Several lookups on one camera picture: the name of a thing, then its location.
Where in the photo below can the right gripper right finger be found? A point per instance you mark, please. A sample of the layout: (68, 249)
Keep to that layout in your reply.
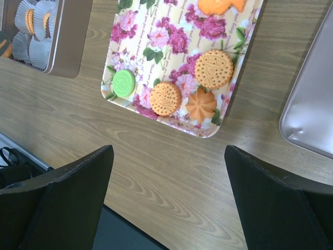
(277, 208)

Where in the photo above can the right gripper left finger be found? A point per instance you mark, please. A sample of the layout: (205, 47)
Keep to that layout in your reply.
(59, 209)

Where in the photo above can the brown tin lid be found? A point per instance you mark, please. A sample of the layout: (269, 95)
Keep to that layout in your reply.
(306, 120)

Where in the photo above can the green cookie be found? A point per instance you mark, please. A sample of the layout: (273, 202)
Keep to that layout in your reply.
(123, 83)

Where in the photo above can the chocolate chip cookie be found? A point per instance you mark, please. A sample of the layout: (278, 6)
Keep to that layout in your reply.
(5, 45)

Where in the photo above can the plain orange round cookie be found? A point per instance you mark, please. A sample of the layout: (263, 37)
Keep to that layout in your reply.
(45, 20)

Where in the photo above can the patterned round biscuit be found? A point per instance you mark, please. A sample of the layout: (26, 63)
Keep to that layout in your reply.
(165, 98)
(29, 23)

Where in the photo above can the orange swirl cookie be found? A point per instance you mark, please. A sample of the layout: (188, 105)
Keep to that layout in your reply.
(201, 105)

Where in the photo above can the square waffle biscuit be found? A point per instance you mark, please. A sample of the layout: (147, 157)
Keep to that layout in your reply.
(214, 69)

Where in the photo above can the brown cookie tin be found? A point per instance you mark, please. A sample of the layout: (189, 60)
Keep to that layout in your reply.
(56, 51)

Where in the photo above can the floral serving tray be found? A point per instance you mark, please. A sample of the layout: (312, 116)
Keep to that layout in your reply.
(160, 41)

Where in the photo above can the orange fish cookie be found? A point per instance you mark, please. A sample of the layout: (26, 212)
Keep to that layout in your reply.
(212, 7)

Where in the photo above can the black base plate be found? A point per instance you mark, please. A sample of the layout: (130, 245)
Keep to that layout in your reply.
(115, 232)

